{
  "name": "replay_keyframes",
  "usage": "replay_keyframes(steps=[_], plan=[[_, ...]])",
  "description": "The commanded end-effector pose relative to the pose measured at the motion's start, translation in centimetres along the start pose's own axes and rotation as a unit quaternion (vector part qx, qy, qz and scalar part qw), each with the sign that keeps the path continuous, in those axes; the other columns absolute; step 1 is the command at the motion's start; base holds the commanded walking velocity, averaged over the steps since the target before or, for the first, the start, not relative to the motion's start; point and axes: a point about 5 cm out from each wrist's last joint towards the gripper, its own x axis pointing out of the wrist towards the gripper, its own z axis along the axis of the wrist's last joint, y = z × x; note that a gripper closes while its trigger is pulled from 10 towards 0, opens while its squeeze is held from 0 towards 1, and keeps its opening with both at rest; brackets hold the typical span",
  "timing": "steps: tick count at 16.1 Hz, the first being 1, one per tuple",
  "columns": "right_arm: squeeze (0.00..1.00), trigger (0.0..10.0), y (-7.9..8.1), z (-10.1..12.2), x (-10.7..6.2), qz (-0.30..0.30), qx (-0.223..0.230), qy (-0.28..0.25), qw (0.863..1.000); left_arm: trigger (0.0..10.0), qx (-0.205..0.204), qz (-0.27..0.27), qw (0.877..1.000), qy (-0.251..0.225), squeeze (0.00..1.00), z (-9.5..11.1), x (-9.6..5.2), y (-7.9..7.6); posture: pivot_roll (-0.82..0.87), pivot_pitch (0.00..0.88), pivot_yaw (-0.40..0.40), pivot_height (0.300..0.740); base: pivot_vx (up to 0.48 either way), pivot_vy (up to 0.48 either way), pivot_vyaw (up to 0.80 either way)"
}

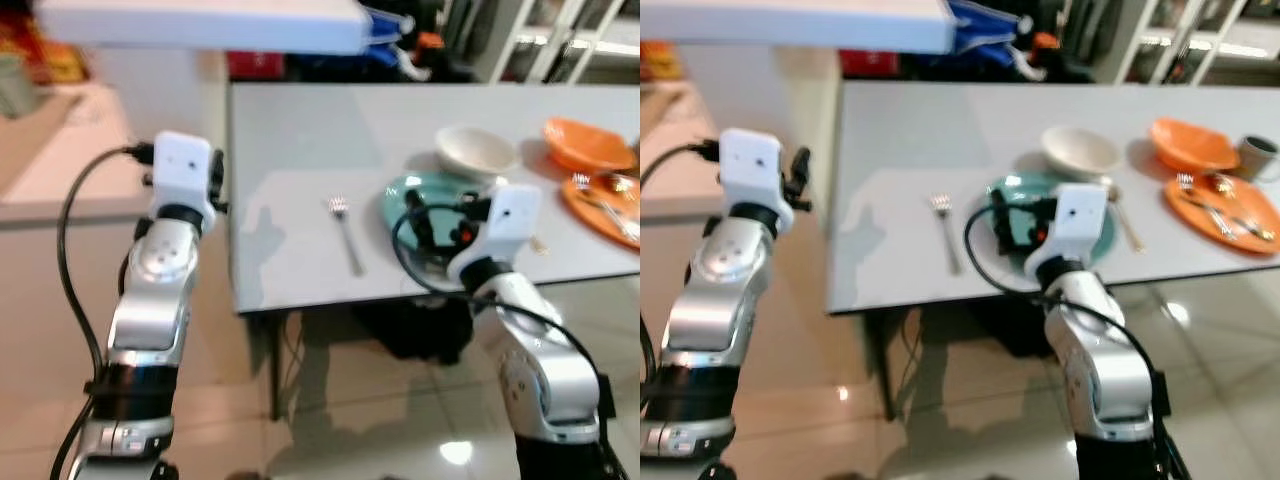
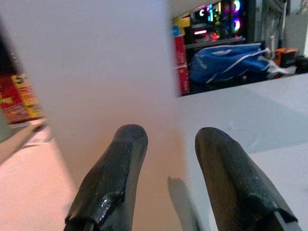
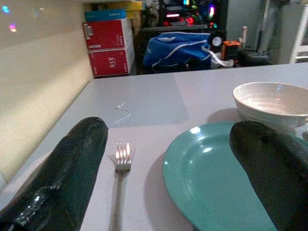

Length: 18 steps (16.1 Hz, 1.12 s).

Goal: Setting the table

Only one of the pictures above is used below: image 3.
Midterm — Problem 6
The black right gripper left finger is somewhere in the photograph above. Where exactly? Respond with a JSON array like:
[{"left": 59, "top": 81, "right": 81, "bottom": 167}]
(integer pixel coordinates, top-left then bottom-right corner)
[{"left": 0, "top": 116, "right": 109, "bottom": 231}]

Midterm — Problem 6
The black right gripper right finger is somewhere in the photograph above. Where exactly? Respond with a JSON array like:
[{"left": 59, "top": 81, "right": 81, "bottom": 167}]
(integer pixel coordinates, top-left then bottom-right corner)
[{"left": 229, "top": 120, "right": 308, "bottom": 231}]

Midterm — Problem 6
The silver metal fork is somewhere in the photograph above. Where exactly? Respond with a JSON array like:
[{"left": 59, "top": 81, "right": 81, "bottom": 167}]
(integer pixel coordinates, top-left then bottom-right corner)
[{"left": 108, "top": 141, "right": 136, "bottom": 231}]

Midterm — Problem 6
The teal green plate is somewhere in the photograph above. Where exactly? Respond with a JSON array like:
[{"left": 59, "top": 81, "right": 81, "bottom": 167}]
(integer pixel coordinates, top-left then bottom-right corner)
[{"left": 162, "top": 121, "right": 308, "bottom": 231}]

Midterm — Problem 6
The white ceramic bowl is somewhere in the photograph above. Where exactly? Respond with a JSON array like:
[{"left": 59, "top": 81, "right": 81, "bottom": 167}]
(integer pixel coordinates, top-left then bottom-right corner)
[{"left": 232, "top": 81, "right": 308, "bottom": 135}]

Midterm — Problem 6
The red cardboard box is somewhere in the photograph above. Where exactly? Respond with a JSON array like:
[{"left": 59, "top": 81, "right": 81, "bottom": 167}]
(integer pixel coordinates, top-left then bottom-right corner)
[
  {"left": 88, "top": 47, "right": 135, "bottom": 78},
  {"left": 82, "top": 18, "right": 133, "bottom": 51}
]

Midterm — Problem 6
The orange and black device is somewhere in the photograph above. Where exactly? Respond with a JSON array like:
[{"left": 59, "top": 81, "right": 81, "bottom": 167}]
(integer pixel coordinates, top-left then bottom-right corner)
[{"left": 220, "top": 40, "right": 241, "bottom": 61}]

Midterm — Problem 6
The blue flat box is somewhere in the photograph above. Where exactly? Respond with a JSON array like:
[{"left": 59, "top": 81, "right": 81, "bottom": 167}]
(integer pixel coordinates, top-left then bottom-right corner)
[{"left": 84, "top": 9, "right": 127, "bottom": 22}]

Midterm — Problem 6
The black shelf with lit electronics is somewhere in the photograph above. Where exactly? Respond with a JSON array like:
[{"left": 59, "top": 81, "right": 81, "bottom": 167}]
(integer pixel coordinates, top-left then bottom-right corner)
[{"left": 141, "top": 0, "right": 228, "bottom": 33}]

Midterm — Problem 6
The yellow cardboard box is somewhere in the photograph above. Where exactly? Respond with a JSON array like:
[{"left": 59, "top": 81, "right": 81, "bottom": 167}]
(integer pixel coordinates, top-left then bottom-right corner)
[{"left": 108, "top": 0, "right": 143, "bottom": 19}]

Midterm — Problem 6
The thin white wire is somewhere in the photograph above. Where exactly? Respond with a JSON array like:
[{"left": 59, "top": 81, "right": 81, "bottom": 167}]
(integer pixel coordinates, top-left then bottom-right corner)
[{"left": 107, "top": 102, "right": 132, "bottom": 126}]

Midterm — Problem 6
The white shelf frame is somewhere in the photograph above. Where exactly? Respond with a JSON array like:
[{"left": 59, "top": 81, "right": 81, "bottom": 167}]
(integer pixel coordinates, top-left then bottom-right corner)
[{"left": 289, "top": 4, "right": 308, "bottom": 64}]

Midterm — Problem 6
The blue drawstring bag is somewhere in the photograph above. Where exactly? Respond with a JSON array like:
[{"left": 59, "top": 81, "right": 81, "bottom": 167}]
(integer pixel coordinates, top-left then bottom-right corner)
[{"left": 142, "top": 31, "right": 212, "bottom": 68}]

